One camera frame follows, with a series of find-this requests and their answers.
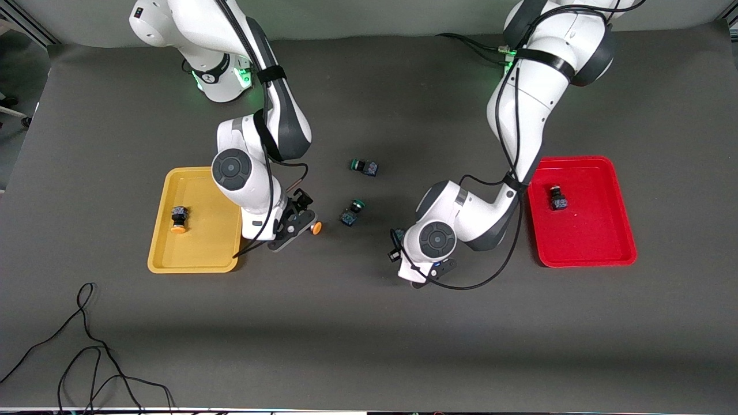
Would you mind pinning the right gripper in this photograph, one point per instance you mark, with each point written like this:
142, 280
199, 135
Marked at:
301, 201

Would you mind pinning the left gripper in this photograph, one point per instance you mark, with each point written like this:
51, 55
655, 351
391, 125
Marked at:
396, 239

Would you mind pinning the yellow push button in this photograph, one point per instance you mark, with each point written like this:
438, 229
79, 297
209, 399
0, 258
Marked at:
316, 228
179, 219

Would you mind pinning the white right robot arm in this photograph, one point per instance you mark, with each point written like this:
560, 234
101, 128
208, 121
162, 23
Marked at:
230, 170

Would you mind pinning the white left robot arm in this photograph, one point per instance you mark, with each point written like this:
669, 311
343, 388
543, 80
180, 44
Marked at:
530, 115

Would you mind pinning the green push button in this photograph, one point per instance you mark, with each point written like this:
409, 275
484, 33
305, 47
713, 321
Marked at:
351, 213
365, 168

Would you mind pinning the dark grey table mat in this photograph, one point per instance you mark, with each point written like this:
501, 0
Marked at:
369, 323

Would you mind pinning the yellow plastic tray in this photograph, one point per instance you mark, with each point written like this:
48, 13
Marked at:
196, 248

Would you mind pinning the red plastic tray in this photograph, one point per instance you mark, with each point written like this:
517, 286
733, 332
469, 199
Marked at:
588, 230

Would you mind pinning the chair base with wheel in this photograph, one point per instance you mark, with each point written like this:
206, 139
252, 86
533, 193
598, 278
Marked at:
14, 114

